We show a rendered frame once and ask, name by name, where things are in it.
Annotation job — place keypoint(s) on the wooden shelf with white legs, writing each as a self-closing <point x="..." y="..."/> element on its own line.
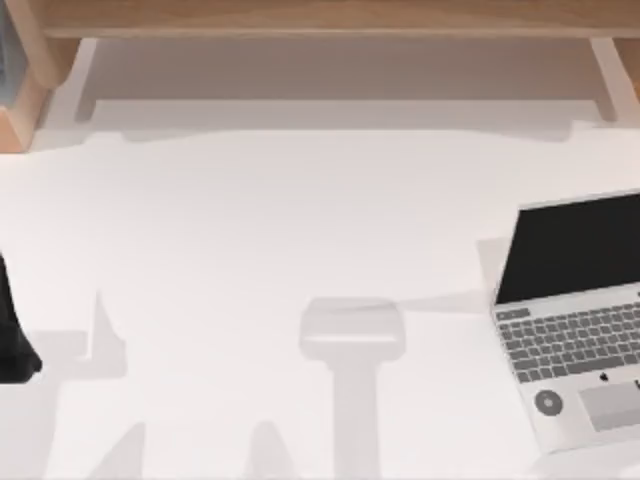
<point x="330" y="30"/>

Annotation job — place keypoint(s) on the wooden cabinet with grey inside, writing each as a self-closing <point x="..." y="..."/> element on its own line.
<point x="20" y="75"/>

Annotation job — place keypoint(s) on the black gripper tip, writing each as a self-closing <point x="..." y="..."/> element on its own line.
<point x="14" y="340"/>

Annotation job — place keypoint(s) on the silver open laptop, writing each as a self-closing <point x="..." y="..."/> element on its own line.
<point x="575" y="320"/>

